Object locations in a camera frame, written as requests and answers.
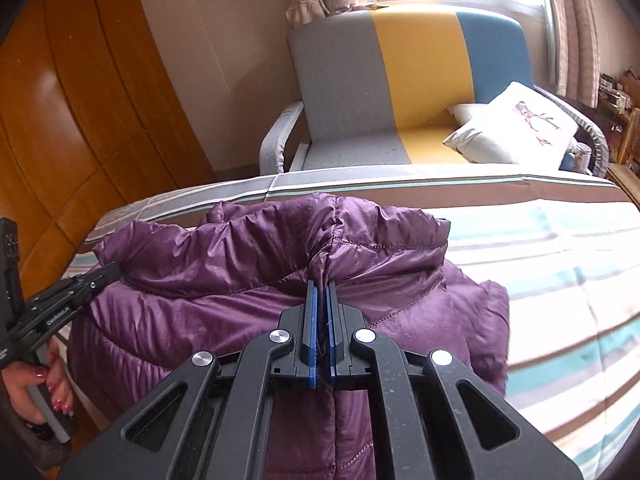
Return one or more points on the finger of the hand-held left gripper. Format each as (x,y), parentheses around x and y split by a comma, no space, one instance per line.
(95,277)
(55,317)

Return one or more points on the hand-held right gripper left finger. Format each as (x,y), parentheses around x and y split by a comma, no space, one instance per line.
(311,335)

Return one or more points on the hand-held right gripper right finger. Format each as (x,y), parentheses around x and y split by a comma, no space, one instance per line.
(331,335)

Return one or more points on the purple puffer jacket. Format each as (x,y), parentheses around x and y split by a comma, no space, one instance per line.
(225,270)

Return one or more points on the person's left hand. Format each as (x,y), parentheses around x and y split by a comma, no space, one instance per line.
(22,390)

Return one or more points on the brown wooden wardrobe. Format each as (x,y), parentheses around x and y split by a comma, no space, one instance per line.
(75,110)

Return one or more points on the striped bed sheet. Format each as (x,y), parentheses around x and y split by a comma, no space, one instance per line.
(550,270)

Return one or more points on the grey yellow blue sofa chair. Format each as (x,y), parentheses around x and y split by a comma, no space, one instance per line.
(340,90)

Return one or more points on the plain white pillow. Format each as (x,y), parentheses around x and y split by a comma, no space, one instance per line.
(465,112)

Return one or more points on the white deer print pillow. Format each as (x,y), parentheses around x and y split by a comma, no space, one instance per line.
(510,130)

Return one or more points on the metal cup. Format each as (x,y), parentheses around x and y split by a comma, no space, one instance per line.
(582,155)

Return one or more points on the rattan chair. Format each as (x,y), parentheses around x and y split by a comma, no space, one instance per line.
(631,150)

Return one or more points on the cluttered wooden desk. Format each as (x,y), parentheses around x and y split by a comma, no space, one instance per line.
(620,95)

